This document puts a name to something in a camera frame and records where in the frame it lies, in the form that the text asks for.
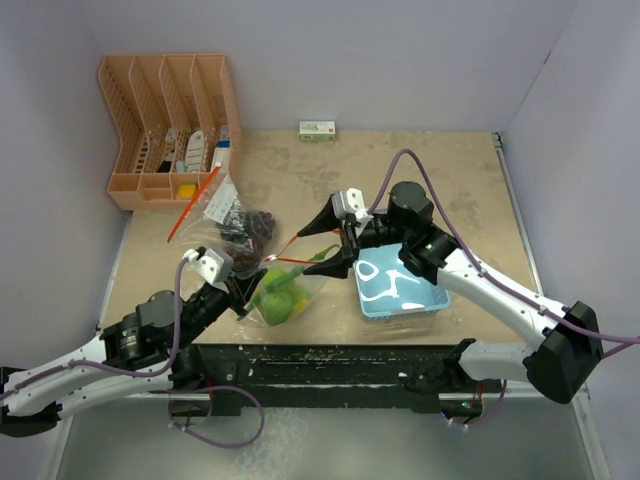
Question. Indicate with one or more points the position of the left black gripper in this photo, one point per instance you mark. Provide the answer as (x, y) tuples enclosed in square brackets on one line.
[(243, 287)]

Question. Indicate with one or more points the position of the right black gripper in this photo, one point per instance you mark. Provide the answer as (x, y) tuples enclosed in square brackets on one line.
[(326, 220)]

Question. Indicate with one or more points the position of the green bumpy fruit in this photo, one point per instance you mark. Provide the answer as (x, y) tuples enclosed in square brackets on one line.
[(277, 308)]

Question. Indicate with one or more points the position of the green chili pepper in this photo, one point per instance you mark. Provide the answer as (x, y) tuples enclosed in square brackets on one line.
[(284, 291)]

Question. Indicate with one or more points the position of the red grape bunch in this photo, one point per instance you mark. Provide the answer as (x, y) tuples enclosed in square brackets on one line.
[(246, 235)]

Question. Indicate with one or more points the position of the yellow banana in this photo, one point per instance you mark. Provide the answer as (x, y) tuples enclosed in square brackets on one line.
[(301, 304)]

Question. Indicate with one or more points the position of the clear orange-zip bag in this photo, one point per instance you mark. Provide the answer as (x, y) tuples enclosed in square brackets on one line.
[(217, 218)]

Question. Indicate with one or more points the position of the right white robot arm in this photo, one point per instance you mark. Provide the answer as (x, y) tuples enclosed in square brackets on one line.
[(557, 350)]

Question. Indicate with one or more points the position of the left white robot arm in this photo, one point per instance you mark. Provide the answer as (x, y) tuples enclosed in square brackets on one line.
[(150, 349)]

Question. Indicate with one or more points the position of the light blue plastic basket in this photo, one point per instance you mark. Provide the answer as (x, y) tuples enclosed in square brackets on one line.
[(386, 289)]

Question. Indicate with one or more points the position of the yellow block in organizer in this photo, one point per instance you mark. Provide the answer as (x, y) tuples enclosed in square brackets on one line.
[(187, 191)]

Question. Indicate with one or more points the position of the small white green box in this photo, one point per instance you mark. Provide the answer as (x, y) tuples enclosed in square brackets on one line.
[(317, 131)]

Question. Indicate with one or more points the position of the blue white box in organizer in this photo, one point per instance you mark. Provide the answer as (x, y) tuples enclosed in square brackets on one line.
[(222, 151)]

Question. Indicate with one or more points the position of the white tube in organizer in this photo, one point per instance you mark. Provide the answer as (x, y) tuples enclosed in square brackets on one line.
[(194, 152)]

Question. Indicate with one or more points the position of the orange desk file organizer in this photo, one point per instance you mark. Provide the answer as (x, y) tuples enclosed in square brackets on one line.
[(156, 101)]

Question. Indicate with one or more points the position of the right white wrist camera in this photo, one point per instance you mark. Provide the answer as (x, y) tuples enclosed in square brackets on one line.
[(351, 202)]

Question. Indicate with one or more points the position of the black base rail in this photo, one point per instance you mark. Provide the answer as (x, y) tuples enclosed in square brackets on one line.
[(419, 378)]

